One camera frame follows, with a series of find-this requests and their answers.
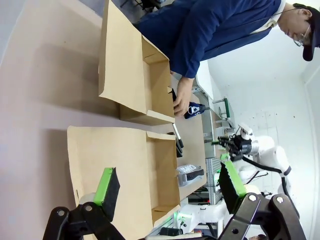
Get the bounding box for green metal rack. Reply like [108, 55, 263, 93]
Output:
[212, 96, 235, 122]

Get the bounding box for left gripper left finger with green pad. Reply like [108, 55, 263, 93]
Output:
[42, 166, 126, 240]

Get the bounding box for grey zip pencil case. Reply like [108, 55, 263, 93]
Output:
[175, 163, 205, 187]

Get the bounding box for aluminium profile frame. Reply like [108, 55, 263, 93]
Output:
[205, 158, 222, 206]

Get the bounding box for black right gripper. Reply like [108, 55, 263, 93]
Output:
[211, 135, 252, 162]

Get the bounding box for person in navy coat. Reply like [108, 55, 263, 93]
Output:
[133, 0, 320, 80]

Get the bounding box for navy pouch with white print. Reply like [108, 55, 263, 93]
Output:
[183, 101, 206, 120]

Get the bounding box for thin-framed eyeglasses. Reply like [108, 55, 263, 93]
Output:
[292, 23, 312, 48]

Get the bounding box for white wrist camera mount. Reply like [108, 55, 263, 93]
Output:
[237, 122, 254, 141]

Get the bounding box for person's right forearm navy sleeve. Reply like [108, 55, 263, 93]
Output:
[173, 32, 216, 80]

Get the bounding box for brown cardboard box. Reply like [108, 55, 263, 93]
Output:
[66, 125, 181, 230]
[97, 0, 176, 126]

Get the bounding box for black baseball cap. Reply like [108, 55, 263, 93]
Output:
[292, 2, 320, 62]

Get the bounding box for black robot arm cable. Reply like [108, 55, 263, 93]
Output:
[242, 154, 301, 220]

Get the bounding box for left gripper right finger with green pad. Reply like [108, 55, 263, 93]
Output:
[217, 160, 308, 240]

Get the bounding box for person's right hand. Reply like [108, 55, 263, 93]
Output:
[173, 74, 194, 117]

